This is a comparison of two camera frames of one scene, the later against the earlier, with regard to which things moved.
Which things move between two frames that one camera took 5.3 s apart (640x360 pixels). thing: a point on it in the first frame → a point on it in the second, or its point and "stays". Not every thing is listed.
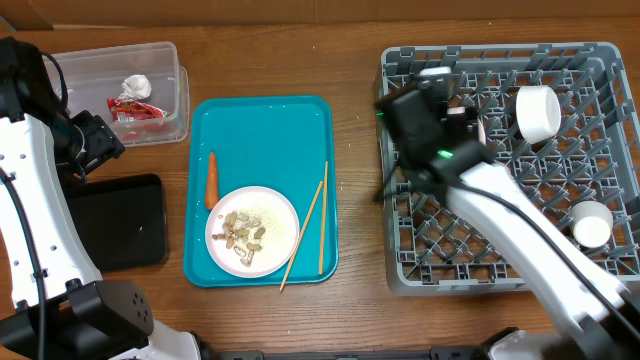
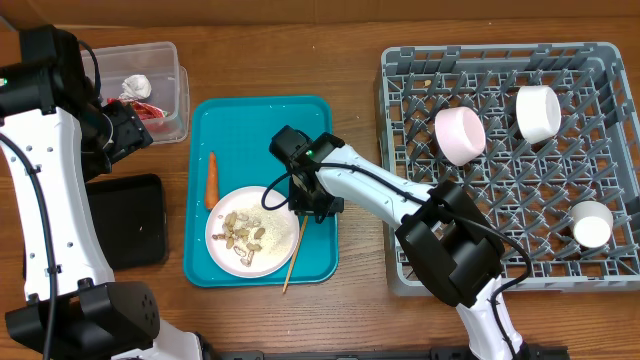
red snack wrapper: x=126 y=110 stays
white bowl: x=538 y=112 stays
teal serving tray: x=218 y=157 → x=317 y=260
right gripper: x=467 y=120 → x=310 y=206
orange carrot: x=212 y=189 stays
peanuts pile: x=241 y=233 stays
